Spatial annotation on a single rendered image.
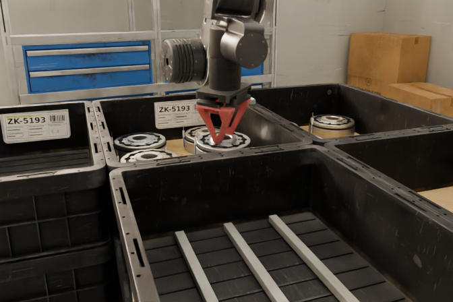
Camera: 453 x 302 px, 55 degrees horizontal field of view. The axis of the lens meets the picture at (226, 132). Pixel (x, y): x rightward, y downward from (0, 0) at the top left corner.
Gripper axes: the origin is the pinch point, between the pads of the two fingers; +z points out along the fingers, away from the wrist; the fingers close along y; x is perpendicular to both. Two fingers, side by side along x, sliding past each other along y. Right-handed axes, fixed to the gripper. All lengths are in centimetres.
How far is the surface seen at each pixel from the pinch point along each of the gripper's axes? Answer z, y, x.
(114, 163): -4.9, -28.1, 1.9
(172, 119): 2.3, 8.6, 16.8
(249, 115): -2.4, 6.3, -2.5
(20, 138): 3.6, -13.1, 38.4
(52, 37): 8, 109, 159
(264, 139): -0.1, 1.2, -7.7
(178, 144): 6.8, 6.2, 13.6
